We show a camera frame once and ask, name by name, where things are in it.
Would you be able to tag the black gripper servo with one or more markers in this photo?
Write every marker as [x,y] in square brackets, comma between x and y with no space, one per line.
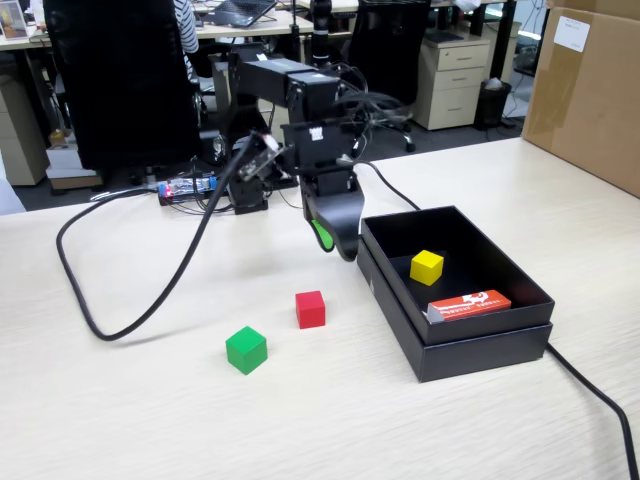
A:
[330,182]

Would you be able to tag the red wooden cube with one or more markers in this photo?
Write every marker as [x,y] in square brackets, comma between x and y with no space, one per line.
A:
[310,311]

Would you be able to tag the yellow wooden cube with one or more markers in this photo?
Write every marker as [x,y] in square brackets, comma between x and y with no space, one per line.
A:
[426,270]

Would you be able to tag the green wooden cube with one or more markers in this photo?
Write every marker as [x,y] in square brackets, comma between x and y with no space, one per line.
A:
[245,352]

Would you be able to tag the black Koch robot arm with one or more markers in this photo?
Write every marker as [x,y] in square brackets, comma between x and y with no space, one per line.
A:
[270,75]

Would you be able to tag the black cardboard box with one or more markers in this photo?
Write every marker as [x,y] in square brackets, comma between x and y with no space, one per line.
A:
[465,235]

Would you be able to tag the red and white eraser box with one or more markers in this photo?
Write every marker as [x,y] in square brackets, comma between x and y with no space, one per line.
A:
[470,306]

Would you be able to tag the black open box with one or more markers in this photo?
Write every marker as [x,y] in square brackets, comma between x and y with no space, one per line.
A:
[480,355]

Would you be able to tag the large brown cardboard box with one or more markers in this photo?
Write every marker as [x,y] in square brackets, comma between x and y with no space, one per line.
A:
[590,100]

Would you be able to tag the controller board with red light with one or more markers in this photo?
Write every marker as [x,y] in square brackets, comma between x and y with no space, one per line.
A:
[187,187]

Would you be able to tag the thin black stand pole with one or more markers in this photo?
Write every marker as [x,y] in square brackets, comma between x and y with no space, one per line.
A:
[295,35]

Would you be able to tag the black trash bin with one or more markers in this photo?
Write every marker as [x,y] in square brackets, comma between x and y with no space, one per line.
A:
[492,107]

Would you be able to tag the black jointed pole white bands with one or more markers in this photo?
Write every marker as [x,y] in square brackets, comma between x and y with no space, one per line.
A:
[321,30]

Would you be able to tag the light wood office desk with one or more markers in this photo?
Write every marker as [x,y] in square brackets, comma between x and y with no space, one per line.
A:
[250,31]

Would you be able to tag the black laptop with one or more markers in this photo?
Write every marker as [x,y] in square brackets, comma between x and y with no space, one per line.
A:
[240,10]

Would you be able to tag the person in striped shirt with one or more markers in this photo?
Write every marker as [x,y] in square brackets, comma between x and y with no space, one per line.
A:
[186,30]

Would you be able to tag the desk with black legs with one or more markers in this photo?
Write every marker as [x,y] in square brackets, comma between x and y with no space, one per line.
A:
[502,40]

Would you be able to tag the black mesh chair with armrests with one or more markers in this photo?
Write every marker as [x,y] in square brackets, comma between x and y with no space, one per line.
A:
[125,85]

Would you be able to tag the cardboard boxes on floor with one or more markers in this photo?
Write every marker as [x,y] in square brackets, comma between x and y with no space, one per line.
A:
[70,165]

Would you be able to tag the beige side cabinet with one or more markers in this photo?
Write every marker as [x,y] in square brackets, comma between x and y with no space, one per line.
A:
[20,140]

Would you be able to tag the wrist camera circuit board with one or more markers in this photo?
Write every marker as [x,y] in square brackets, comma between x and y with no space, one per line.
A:
[257,155]

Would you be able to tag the small picture frame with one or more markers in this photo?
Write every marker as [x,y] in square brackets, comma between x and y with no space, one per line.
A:
[12,20]

